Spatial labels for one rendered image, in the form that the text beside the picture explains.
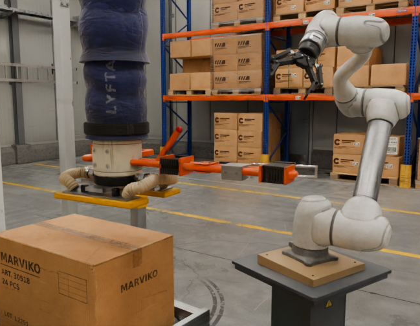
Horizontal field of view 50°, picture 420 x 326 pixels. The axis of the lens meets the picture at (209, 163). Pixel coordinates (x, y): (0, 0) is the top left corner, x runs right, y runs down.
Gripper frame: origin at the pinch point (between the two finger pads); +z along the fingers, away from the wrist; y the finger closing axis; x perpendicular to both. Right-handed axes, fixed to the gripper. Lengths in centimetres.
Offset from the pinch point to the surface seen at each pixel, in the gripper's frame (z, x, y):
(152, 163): 42, 19, -26
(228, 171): 39.4, 3.4, -2.6
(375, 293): -54, 207, 133
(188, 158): 36.7, 13.1, -16.4
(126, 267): 69, 45, -18
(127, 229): 50, 65, -29
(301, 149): -528, 697, 79
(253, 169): 37.5, -1.3, 3.5
